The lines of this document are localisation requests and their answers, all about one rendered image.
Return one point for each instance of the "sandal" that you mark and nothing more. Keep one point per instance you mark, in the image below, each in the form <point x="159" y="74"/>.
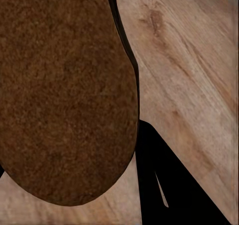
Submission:
<point x="69" y="98"/>

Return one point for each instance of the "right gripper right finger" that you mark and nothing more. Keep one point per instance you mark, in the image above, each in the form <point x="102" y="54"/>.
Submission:
<point x="188" y="203"/>

